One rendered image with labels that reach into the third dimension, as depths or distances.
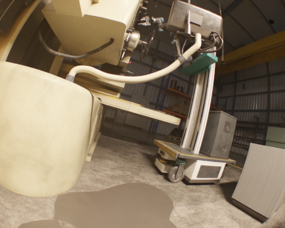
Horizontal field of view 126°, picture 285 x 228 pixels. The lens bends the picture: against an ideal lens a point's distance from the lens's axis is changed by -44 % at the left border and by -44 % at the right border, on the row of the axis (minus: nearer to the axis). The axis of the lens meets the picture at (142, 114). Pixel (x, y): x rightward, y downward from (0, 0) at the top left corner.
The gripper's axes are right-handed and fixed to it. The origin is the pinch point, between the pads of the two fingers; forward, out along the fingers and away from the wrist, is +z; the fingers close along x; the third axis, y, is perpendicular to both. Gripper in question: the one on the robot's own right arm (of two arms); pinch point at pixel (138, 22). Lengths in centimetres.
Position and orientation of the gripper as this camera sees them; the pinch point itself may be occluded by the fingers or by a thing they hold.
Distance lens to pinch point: 170.6
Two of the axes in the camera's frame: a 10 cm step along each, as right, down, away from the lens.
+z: -9.7, 2.5, -0.7
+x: -2.1, -9.2, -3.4
